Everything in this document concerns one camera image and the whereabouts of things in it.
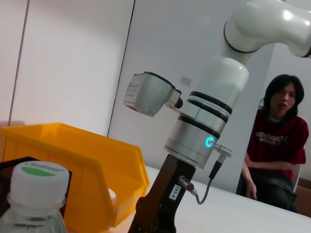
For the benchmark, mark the green label water bottle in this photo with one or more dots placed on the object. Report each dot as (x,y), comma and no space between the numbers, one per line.
(36,184)

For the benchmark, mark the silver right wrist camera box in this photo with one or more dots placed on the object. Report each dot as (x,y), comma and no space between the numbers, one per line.
(150,94)

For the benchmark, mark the yellow plastic bin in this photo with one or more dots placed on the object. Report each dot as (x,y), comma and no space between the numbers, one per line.
(85,157)

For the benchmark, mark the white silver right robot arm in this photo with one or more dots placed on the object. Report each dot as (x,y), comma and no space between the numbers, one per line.
(218,80)

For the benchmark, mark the person in red shirt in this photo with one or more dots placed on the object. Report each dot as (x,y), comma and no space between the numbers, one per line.
(277,143)

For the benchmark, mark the black mesh pen holder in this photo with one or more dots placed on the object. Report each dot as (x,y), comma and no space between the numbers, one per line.
(6,174)

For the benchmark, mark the white chair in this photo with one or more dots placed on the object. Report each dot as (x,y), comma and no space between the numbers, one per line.
(297,177)

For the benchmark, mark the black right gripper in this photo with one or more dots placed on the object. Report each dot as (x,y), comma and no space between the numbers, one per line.
(160,206)

